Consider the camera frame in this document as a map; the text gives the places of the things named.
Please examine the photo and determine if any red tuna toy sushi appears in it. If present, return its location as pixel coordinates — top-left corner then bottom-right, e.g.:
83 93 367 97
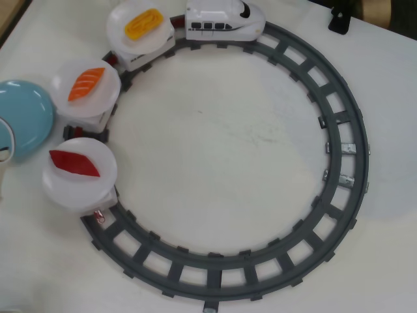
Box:
49 149 101 179

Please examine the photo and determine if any white Shinkansen toy locomotive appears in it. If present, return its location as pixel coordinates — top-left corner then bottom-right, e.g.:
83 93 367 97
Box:
185 0 265 43

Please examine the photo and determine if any grey circular toy train track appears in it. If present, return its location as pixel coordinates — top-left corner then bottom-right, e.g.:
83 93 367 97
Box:
79 19 371 309

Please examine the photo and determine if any blue round dish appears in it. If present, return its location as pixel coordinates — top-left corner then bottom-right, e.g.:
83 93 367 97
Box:
0 80 55 164

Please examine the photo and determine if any orange salmon toy sushi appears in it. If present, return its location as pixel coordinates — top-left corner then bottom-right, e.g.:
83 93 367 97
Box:
67 67 107 102

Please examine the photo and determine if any white toy wagon car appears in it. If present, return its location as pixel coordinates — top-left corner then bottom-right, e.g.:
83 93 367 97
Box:
103 15 187 72
79 185 119 226
63 100 119 143

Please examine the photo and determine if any black clamp bracket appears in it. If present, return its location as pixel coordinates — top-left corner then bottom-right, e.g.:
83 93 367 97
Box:
328 6 351 35

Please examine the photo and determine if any yellow egg toy sushi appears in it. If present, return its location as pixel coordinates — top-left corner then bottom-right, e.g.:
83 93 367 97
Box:
123 8 165 42

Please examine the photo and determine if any white round plastic plate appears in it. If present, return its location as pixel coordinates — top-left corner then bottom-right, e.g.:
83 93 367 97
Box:
42 137 117 216
51 58 122 120
106 0 175 55

